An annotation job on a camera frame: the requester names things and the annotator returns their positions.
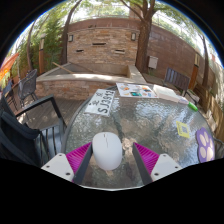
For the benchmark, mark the black metal armchair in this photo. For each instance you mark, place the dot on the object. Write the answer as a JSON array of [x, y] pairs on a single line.
[[16, 131]]

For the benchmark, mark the white number plate sign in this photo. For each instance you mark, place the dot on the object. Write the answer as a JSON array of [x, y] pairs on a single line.
[[100, 102]]

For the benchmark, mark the yellow square code sticker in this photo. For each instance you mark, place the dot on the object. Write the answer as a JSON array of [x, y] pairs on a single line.
[[182, 129]]

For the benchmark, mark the slim tree trunk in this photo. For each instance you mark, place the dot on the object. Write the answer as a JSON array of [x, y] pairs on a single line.
[[205, 63]]

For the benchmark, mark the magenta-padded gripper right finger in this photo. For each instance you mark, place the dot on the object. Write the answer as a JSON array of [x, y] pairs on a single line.
[[165, 165]]

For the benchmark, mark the white flat book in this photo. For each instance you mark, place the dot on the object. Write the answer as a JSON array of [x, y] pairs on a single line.
[[166, 93]]

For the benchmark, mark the leaning tree trunk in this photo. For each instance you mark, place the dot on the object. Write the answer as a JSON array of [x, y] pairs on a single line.
[[65, 36]]

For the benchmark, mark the wooden lamp post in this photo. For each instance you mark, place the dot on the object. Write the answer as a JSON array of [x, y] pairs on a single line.
[[194, 73], [41, 56]]

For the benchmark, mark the wall lantern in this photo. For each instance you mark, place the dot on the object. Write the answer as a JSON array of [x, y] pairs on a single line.
[[133, 36], [70, 38]]

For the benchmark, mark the thick tree trunk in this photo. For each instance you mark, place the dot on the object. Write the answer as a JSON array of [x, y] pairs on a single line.
[[144, 43]]

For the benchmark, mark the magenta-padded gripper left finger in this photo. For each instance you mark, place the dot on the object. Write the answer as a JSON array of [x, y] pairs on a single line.
[[56, 165]]

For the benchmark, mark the white computer mouse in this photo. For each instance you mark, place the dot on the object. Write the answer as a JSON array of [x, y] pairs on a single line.
[[106, 151]]

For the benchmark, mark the purple paw-print mouse pad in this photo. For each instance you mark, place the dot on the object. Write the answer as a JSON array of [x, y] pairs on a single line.
[[205, 145]]

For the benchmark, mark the grey wall utility box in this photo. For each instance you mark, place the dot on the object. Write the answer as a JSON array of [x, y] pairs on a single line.
[[153, 62]]

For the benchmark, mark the small green packet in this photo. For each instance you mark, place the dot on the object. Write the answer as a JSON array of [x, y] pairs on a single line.
[[193, 106]]

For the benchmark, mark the wooden stick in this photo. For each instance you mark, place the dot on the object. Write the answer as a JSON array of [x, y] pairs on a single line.
[[62, 67]]

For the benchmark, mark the small white blue booklet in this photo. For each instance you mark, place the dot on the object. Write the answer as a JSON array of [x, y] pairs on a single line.
[[183, 100]]

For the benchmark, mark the black mesh chair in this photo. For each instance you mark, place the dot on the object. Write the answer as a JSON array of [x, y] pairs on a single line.
[[28, 85]]

